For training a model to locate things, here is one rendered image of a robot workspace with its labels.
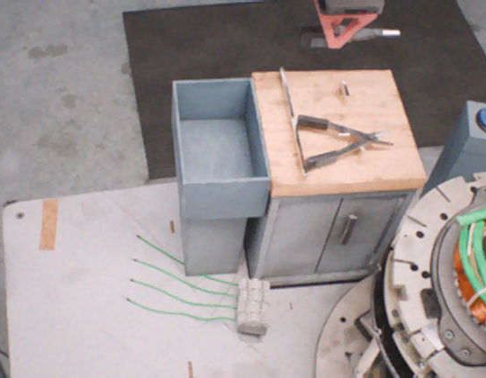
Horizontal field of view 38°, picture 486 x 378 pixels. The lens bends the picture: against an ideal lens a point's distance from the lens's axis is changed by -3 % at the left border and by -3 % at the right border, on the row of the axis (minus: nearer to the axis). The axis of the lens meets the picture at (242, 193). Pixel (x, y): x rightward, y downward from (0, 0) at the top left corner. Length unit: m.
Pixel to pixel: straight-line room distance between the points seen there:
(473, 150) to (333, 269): 0.28
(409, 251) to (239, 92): 0.33
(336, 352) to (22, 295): 0.48
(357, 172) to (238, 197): 0.15
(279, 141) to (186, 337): 0.34
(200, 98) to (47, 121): 1.38
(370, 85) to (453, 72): 1.67
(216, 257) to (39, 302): 0.28
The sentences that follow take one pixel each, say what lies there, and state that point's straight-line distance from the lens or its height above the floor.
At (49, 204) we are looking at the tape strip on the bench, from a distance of 1.21.
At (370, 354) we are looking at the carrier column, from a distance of 0.99.
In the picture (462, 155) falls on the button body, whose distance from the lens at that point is 1.09.
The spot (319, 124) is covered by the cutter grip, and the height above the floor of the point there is 1.09.
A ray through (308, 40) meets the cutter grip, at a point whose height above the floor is 1.19.
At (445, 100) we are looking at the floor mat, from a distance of 2.57.
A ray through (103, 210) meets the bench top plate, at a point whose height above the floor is 0.78.
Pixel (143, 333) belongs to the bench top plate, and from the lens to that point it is 1.09.
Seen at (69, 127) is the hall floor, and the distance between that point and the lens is 2.32.
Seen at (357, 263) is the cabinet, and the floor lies 0.83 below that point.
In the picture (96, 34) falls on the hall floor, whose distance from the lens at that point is 2.60.
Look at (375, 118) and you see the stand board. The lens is 0.98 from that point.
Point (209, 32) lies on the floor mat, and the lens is 2.59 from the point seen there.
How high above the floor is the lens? 1.78
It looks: 55 degrees down
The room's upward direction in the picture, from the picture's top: 9 degrees clockwise
